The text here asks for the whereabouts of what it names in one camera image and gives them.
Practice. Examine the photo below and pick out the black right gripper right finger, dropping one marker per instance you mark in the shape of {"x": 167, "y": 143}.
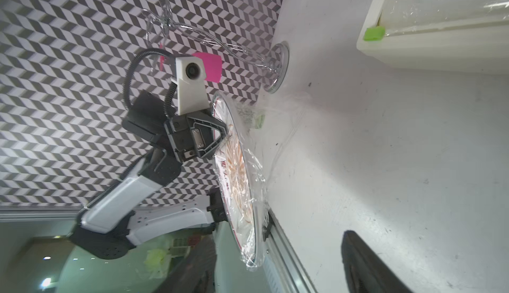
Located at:
{"x": 364, "y": 270}

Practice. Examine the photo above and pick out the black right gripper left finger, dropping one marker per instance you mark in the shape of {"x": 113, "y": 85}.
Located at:
{"x": 196, "y": 273}

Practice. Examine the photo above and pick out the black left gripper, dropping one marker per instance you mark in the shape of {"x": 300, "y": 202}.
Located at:
{"x": 187, "y": 136}

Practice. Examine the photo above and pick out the clear plastic wrap sheet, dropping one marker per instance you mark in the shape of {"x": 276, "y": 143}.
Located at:
{"x": 272, "y": 126}

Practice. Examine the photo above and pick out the white plate orange sunburst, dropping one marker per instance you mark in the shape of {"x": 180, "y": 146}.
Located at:
{"x": 241, "y": 180}

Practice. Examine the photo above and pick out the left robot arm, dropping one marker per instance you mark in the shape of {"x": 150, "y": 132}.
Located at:
{"x": 111, "y": 225}

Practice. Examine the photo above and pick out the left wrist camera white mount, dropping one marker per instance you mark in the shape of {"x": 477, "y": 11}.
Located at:
{"x": 192, "y": 98}

